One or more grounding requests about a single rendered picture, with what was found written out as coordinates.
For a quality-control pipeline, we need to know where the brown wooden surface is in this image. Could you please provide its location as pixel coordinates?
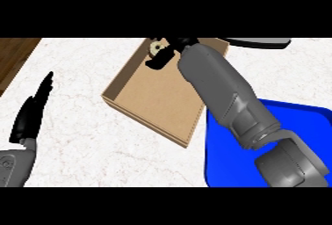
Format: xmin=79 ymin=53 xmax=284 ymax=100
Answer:
xmin=0 ymin=37 xmax=43 ymax=98

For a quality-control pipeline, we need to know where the grey and black appliance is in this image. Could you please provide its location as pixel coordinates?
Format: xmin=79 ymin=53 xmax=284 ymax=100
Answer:
xmin=219 ymin=37 xmax=294 ymax=50

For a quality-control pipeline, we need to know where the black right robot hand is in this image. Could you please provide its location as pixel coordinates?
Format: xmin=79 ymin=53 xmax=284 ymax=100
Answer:
xmin=145 ymin=37 xmax=201 ymax=70

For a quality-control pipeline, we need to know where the blue tray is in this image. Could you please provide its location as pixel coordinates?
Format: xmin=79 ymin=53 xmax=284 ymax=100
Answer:
xmin=204 ymin=98 xmax=332 ymax=188

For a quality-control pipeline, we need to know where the brown cardboard box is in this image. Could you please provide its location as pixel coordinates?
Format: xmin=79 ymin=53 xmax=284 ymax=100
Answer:
xmin=102 ymin=37 xmax=231 ymax=149

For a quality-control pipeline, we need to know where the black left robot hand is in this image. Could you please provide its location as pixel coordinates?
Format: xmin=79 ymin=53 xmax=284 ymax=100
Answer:
xmin=8 ymin=70 xmax=55 ymax=145

